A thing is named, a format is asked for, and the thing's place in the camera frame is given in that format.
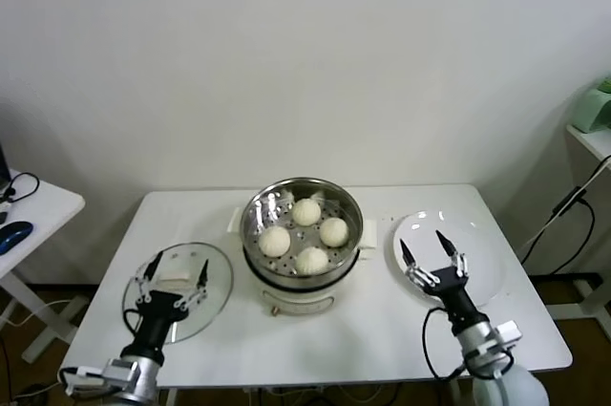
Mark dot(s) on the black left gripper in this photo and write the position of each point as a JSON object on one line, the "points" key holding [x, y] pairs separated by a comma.
{"points": [[160, 315]]}

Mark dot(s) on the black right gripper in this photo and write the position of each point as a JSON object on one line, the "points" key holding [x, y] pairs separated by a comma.
{"points": [[453, 296]]}

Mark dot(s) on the white steamed baozi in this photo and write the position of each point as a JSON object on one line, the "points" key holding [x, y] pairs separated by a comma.
{"points": [[334, 232], [275, 240], [312, 260], [305, 212]]}

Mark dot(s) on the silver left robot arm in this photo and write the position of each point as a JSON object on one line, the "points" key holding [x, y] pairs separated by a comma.
{"points": [[138, 382]]}

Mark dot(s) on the stainless steel steamer basket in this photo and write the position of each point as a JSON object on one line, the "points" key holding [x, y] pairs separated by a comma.
{"points": [[250, 229]]}

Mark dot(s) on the glass pot lid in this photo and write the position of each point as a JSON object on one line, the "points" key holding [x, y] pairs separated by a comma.
{"points": [[219, 277]]}

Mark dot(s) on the white round plate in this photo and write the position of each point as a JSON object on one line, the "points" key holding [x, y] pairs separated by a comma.
{"points": [[482, 243]]}

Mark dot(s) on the cream electric cooking pot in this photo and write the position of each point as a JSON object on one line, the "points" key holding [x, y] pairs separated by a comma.
{"points": [[296, 303]]}

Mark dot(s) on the white side desk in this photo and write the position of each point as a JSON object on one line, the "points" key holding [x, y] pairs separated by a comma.
{"points": [[48, 205]]}

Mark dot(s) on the blue computer mouse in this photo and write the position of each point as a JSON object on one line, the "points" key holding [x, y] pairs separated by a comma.
{"points": [[16, 234]]}

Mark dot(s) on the small black desk device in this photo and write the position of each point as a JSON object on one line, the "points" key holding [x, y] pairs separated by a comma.
{"points": [[3, 216]]}

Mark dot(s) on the dark laptop screen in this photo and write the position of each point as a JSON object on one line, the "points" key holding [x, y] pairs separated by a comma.
{"points": [[2, 162]]}

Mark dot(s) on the pale green appliance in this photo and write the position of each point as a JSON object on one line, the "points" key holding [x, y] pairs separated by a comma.
{"points": [[594, 110]]}

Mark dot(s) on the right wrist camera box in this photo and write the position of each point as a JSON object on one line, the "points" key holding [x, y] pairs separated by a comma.
{"points": [[508, 332]]}

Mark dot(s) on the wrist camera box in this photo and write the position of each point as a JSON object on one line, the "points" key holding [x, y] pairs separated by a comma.
{"points": [[83, 379], [508, 332]]}

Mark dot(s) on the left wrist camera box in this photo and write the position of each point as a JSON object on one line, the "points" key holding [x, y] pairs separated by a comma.
{"points": [[83, 379]]}

